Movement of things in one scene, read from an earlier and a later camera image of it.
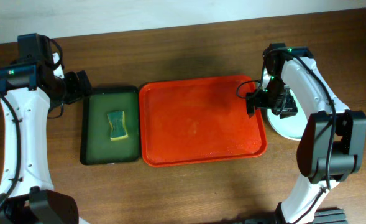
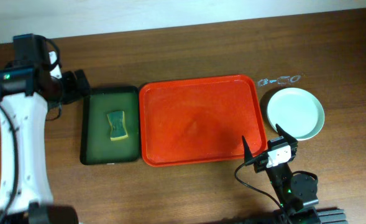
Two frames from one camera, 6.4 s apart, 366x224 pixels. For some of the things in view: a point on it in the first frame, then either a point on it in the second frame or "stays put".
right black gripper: [264, 101] -> [292, 142]
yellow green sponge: [117, 120] stays put
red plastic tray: [199, 121] stays put
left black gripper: [77, 84] stays put
